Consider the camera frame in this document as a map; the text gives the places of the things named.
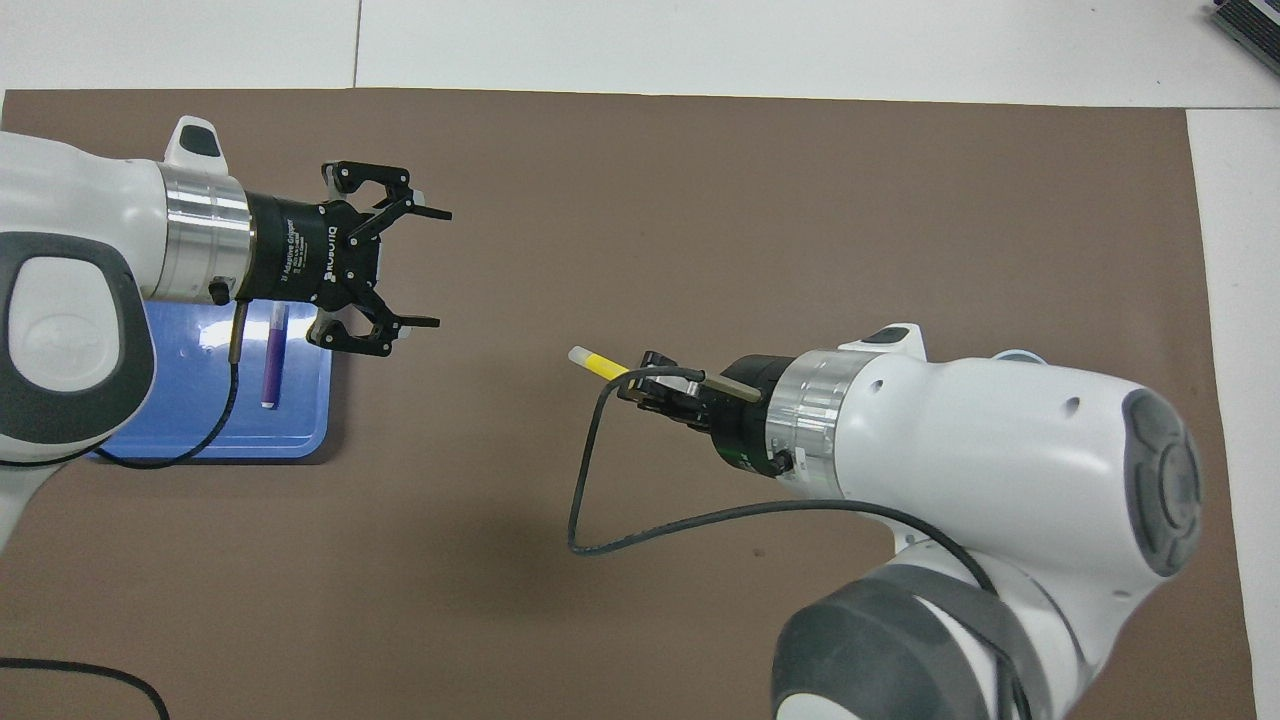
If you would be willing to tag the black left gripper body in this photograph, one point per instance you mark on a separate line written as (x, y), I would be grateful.
(300, 250)

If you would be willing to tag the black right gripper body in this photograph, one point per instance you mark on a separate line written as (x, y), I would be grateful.
(745, 415)

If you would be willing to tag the yellow marker pen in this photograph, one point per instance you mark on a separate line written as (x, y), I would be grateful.
(600, 364)

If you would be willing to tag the purple marker pen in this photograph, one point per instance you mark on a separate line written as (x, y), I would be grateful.
(273, 365)

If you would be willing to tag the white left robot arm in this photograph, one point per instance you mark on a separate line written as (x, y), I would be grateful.
(80, 190)

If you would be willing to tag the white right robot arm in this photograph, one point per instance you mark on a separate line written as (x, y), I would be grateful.
(1000, 450)

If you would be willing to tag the blue plastic tray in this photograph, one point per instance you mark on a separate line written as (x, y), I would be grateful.
(300, 420)

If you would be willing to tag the brown table mat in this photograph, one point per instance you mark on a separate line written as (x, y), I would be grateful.
(650, 200)

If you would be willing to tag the dark striped device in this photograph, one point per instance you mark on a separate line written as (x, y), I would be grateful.
(1250, 20)

